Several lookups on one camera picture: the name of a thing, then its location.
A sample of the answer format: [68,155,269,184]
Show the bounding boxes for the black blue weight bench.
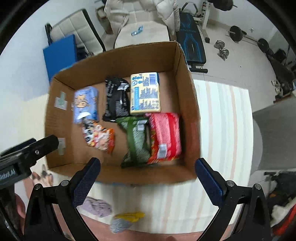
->
[176,13,208,73]

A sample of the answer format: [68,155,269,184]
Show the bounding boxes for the white padded chair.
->
[45,9,106,55]

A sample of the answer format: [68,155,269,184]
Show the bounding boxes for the black snack packet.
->
[103,76,130,122]

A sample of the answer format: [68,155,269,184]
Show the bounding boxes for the white puffer jacket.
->
[104,0,181,35]

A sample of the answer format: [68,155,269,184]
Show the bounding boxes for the brown cardboard box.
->
[45,41,201,185]

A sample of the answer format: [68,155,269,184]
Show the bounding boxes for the green snack packet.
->
[116,116,151,169]

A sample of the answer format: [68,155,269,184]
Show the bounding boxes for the chrome dumbbell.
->
[214,40,229,60]

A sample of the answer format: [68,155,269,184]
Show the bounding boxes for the orange panda snack bag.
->
[82,118,115,154]

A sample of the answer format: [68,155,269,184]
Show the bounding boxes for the red snack pack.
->
[145,113,182,165]

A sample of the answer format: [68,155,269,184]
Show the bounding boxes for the purple fluffy cloth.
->
[81,197,112,218]

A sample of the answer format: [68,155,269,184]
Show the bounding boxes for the black barbell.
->
[228,26,269,53]

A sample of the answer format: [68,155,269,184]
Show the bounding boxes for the blue tissue pack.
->
[73,86,99,123]

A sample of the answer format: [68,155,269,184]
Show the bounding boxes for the round white stool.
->
[114,21,170,49]

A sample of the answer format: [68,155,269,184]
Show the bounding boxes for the yellow sponge pack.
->
[130,72,161,115]

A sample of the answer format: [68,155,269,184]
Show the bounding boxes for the blue folded mat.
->
[43,35,78,82]

